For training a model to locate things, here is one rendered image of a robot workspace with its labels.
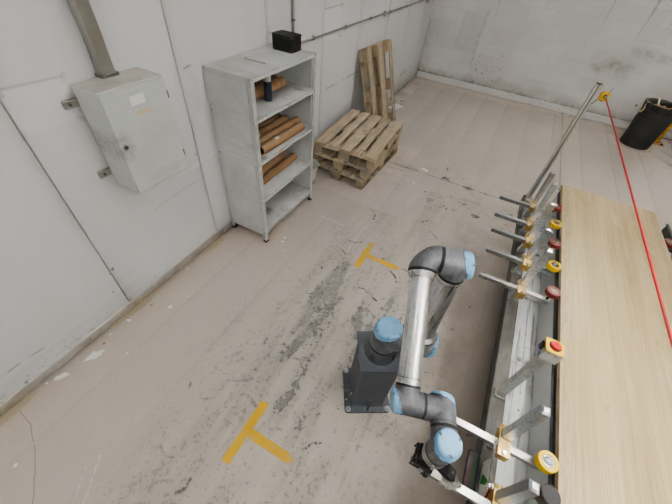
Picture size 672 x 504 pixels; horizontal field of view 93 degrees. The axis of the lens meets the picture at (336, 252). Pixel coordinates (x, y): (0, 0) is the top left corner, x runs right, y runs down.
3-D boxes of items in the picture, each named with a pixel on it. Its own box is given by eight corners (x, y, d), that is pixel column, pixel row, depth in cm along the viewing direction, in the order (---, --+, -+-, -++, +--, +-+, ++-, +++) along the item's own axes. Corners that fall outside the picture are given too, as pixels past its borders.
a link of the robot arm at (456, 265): (400, 334, 188) (440, 237, 137) (430, 340, 186) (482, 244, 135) (399, 358, 176) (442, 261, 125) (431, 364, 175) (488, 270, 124)
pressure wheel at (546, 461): (534, 481, 133) (550, 476, 125) (520, 460, 138) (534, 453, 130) (548, 473, 136) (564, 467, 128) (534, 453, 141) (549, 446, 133)
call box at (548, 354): (535, 358, 134) (546, 349, 129) (536, 345, 139) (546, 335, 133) (553, 366, 133) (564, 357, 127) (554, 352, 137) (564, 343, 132)
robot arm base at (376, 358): (365, 365, 183) (368, 357, 176) (362, 335, 196) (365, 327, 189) (398, 366, 185) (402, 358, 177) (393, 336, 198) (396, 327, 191)
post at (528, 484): (472, 507, 138) (529, 489, 103) (473, 498, 140) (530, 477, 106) (480, 512, 137) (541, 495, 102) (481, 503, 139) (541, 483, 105)
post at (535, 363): (493, 396, 167) (540, 356, 134) (494, 388, 170) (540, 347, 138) (502, 401, 165) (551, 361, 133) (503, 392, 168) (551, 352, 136)
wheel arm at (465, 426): (439, 419, 147) (442, 416, 144) (441, 412, 149) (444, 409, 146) (540, 473, 135) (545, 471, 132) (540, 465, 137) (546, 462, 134)
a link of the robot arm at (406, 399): (415, 236, 132) (390, 414, 111) (445, 242, 131) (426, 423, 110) (409, 245, 143) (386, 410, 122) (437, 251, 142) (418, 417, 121)
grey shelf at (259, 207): (232, 226, 341) (200, 65, 231) (281, 186, 399) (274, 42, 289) (266, 242, 329) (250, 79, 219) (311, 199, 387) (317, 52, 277)
